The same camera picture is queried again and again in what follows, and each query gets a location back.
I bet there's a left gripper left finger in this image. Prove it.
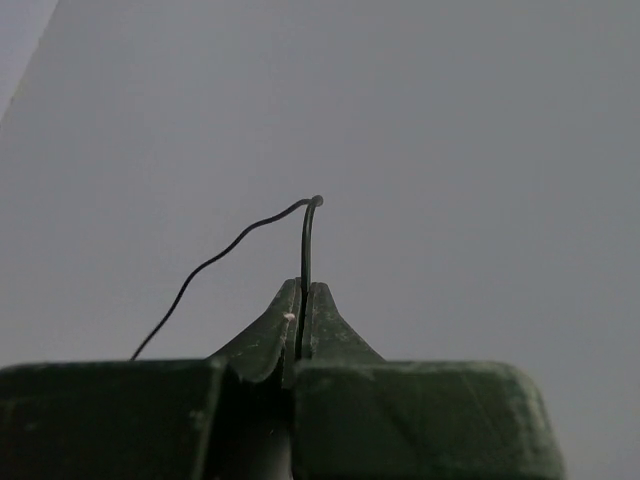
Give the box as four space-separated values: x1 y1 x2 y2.
1 280 301 479

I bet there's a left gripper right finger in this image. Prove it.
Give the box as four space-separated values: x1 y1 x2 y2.
292 283 564 479

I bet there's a red black twin wire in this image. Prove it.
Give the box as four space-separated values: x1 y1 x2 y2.
128 193 325 362

